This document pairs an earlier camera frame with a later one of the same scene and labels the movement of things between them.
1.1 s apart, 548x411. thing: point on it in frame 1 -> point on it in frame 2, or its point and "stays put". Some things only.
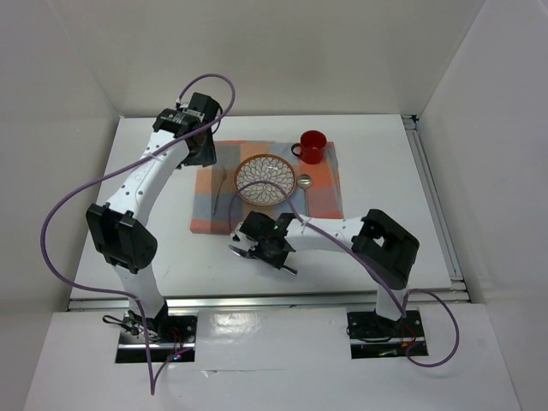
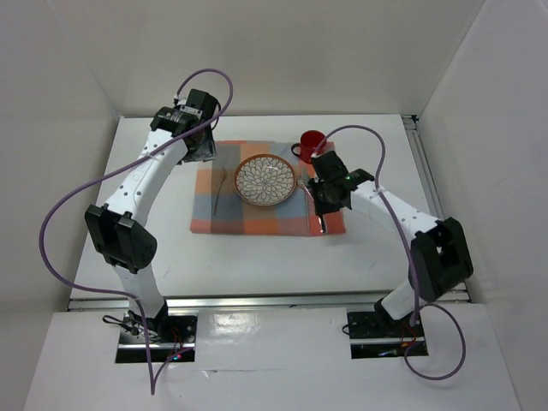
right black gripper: [276, 262] -> [320, 208]
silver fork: [223, 178] stays put
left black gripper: [206, 155] stays put
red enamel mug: [312, 145] stays put
